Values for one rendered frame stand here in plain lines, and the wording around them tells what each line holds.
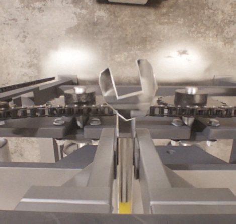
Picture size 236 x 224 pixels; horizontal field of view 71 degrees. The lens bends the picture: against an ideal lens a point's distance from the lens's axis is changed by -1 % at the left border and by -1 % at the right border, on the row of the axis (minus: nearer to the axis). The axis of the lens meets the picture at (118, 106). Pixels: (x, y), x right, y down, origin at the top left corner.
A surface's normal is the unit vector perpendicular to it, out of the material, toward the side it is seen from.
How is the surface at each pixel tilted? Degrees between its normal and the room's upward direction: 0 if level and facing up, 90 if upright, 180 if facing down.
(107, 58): 0
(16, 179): 0
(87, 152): 90
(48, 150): 0
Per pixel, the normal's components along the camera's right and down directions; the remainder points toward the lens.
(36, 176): -0.02, 0.25
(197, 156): 0.00, -0.97
